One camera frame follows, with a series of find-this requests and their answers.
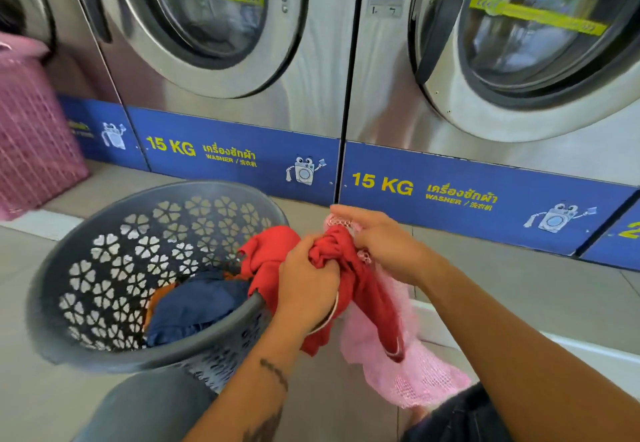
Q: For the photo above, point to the orange garment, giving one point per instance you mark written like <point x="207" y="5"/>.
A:
<point x="157" y="302"/>

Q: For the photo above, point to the person's dark shorts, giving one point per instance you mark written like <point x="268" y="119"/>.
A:
<point x="457" y="419"/>

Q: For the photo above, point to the person's right hand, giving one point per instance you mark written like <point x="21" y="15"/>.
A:
<point x="387" y="244"/>

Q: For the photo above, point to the red garment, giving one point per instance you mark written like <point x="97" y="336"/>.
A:
<point x="360" y="282"/>

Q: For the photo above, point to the round washing machine door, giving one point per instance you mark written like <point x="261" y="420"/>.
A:
<point x="200" y="17"/>
<point x="530" y="42"/>

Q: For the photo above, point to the grey plastic laundry basket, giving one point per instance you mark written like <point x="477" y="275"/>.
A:
<point x="145" y="277"/>

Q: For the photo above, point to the stainless steel washing machine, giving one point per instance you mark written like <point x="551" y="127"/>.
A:
<point x="225" y="67"/>
<point x="65" y="57"/>
<point x="495" y="97"/>

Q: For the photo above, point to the person's left hand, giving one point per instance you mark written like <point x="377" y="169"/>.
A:
<point x="305" y="287"/>

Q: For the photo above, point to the person's left forearm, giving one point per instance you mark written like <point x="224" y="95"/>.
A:
<point x="245" y="386"/>

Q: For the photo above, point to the person's left fingers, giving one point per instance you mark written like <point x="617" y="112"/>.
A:
<point x="312" y="252"/>

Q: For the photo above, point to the pink mesh laundry bag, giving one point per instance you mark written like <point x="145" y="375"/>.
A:
<point x="400" y="356"/>

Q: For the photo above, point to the person's right forearm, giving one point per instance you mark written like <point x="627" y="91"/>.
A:
<point x="530" y="361"/>

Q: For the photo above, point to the navy blue garment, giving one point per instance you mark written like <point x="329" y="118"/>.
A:
<point x="195" y="307"/>

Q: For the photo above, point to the pink plastic laundry basket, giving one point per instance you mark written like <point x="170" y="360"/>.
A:
<point x="32" y="127"/>

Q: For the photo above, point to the person's right thumb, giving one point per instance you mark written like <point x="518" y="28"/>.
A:
<point x="350" y="214"/>

